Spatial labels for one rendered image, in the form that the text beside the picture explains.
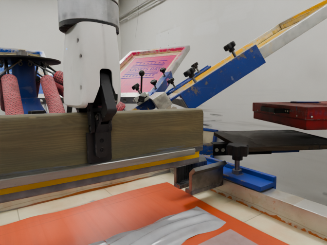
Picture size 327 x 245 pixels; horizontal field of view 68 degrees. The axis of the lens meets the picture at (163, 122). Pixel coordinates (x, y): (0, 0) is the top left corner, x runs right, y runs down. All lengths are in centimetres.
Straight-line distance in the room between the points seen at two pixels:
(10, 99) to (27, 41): 370
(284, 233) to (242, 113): 228
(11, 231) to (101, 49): 31
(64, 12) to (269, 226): 41
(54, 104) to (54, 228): 53
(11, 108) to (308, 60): 209
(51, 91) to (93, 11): 66
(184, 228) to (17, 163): 24
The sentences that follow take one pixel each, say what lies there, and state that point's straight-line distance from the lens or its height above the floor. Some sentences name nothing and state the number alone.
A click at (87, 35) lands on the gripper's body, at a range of 30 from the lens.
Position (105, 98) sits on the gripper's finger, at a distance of 28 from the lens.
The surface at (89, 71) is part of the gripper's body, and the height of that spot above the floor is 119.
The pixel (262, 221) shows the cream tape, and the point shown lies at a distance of 45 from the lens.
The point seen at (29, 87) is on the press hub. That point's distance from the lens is 117.
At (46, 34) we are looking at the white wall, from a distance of 465.
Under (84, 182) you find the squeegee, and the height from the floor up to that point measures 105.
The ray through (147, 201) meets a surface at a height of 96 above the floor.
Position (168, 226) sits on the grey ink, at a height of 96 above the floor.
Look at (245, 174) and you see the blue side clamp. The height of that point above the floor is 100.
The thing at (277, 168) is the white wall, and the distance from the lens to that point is 253.
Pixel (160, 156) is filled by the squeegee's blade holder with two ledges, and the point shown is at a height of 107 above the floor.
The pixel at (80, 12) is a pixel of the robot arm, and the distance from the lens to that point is 32.
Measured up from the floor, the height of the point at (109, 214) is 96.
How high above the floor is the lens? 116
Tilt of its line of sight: 7 degrees down
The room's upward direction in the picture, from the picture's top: 1 degrees counter-clockwise
